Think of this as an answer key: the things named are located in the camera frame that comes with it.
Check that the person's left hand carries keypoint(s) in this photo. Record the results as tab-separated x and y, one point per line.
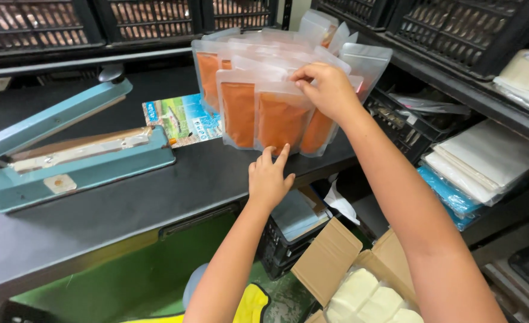
268	184

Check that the person's right hand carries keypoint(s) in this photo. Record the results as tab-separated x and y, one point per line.
334	92

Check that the clear orange powder pouch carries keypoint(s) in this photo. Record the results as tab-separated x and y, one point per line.
280	119

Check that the black crate with papers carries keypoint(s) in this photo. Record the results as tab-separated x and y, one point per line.
287	242

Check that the white crumpled plastic bag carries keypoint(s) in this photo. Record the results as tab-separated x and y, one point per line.
338	204

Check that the black crate with plastic bags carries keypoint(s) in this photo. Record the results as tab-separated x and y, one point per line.
408	130

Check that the black plastic lattice crate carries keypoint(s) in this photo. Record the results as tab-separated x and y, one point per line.
242	13
31	27
466	31
358	9
150	20

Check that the brown cardboard box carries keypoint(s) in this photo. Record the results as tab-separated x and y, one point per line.
331	255

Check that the row of filled plastic pouches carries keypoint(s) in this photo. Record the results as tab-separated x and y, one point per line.
235	89

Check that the colourful printed card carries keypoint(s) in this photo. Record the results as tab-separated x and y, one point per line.
179	119

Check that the black metal rack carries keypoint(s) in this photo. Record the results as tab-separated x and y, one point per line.
452	92

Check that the grey round stool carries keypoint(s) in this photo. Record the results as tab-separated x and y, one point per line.
193	282

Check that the yellow safety vest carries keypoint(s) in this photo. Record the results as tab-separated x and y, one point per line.
251	307

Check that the bag of pale yellow blocks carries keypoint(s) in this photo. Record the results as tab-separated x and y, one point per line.
367	298

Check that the stack of blue packets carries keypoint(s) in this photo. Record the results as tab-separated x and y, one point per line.
448	195

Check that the stack of white plastic bags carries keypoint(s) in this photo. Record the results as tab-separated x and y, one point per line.
484	161

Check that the roll of beige tape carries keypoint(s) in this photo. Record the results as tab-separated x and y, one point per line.
526	71

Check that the blue impulse heat sealer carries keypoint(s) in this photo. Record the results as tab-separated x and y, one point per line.
67	157

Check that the dark metal shelf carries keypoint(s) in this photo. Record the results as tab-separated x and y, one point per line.
67	62

